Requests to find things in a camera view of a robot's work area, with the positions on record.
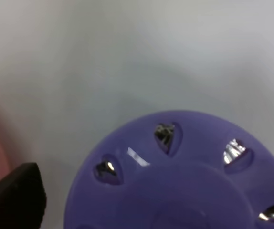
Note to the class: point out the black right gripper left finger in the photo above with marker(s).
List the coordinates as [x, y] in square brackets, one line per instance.
[23, 199]

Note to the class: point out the purple lidded air freshener can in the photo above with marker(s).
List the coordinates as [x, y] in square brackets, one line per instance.
[174, 170]

